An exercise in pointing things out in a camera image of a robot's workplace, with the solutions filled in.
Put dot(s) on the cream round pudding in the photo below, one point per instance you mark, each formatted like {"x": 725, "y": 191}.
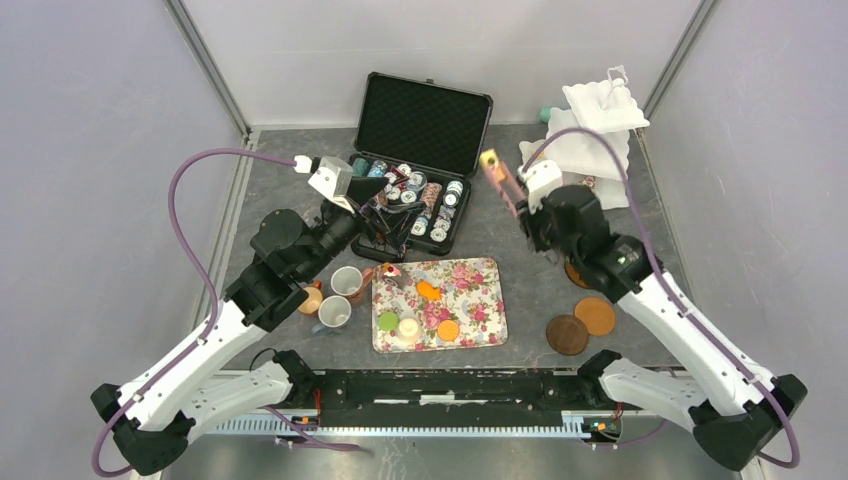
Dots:
{"x": 409, "y": 330}

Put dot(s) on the pink-handled metal tongs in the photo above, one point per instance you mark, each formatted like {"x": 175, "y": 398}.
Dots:
{"x": 509, "y": 190}

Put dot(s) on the black poker chip case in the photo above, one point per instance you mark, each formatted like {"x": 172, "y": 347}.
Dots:
{"x": 437, "y": 130}

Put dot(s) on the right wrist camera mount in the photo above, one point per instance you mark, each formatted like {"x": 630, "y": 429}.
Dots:
{"x": 540, "y": 180}

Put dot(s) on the yellow cake with green fruit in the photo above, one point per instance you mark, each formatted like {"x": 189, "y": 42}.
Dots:
{"x": 489, "y": 159}

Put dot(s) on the white three-tier cake stand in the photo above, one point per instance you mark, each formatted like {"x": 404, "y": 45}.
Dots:
{"x": 591, "y": 136}

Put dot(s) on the yellow round biscuit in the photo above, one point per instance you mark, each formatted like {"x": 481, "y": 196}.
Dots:
{"x": 448, "y": 330}

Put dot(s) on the dark brown wooden coaster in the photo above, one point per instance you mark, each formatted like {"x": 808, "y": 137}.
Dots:
{"x": 567, "y": 335}

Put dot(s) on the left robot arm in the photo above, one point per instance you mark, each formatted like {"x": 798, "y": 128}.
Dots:
{"x": 153, "y": 418}

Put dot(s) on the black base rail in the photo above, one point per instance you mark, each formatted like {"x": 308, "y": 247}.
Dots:
{"x": 444, "y": 399}

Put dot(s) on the chocolate cake slice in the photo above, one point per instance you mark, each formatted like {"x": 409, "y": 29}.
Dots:
{"x": 392, "y": 275}

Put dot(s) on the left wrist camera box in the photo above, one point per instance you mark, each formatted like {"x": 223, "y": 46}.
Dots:
{"x": 331, "y": 178}

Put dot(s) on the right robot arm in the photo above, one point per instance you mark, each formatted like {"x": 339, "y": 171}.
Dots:
{"x": 735, "y": 408}

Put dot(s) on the medium brown wooden coaster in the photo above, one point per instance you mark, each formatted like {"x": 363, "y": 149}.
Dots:
{"x": 574, "y": 276}

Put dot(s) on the floral serving tray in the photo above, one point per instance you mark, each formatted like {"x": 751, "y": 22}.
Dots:
{"x": 471, "y": 295}

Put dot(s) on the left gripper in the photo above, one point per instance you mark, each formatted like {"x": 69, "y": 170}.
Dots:
{"x": 394, "y": 225}

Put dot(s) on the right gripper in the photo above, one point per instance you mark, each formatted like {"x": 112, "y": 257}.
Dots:
{"x": 528, "y": 223}

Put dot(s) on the green round macaron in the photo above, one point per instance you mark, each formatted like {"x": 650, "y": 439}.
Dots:
{"x": 388, "y": 321}

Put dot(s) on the pink mug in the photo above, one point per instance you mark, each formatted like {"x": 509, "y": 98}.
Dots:
{"x": 351, "y": 282}

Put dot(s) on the orange pastry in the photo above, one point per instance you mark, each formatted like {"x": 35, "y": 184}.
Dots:
{"x": 428, "y": 291}

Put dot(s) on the light orange wooden coaster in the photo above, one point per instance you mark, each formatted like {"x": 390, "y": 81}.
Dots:
{"x": 598, "y": 316}

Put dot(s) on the grey white mug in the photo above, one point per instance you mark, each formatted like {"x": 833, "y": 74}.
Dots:
{"x": 333, "y": 314}

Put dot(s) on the orange mug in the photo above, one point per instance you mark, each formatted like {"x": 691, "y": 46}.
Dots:
{"x": 314, "y": 299}

